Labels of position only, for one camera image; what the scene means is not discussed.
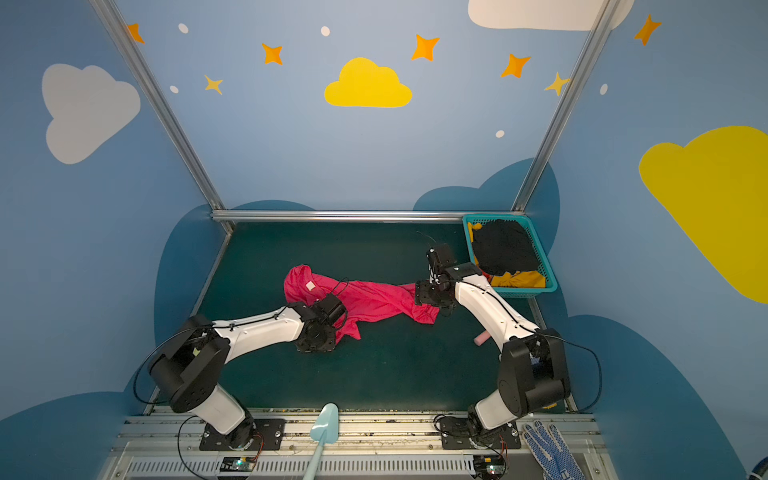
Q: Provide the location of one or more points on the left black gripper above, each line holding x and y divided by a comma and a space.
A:
334, 306

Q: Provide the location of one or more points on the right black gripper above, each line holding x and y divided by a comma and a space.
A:
427, 293

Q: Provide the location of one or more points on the magenta pink t-shirt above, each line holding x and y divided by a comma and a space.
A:
367, 302

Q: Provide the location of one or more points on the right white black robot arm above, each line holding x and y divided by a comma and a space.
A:
533, 372

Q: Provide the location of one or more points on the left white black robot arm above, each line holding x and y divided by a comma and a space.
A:
187, 367

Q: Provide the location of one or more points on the black t-shirt in basket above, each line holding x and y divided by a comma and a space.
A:
503, 246

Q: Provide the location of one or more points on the light blue toy shovel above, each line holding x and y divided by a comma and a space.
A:
324, 431

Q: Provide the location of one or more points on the yellow t-shirt in basket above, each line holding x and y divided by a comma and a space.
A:
530, 279

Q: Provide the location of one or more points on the teal plastic basket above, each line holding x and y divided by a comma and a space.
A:
545, 268

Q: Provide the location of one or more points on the left green circuit board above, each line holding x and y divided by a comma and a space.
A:
238, 464

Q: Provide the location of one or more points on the green circuit board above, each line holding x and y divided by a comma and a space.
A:
238, 464
488, 467

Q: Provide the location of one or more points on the right green circuit board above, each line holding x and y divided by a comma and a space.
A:
488, 467

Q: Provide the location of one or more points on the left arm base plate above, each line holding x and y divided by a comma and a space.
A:
251, 435

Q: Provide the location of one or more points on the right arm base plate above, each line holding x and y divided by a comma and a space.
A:
458, 433

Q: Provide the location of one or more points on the aluminium frame back bar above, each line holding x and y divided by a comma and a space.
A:
274, 216

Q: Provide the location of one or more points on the blue dotted glove on rail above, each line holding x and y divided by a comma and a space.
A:
551, 452

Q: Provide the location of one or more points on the aluminium frame right post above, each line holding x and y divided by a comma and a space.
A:
584, 65

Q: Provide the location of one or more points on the aluminium frame post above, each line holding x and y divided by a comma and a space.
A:
113, 22
584, 65

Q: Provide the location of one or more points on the aluminium frame left post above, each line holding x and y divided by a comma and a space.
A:
113, 22

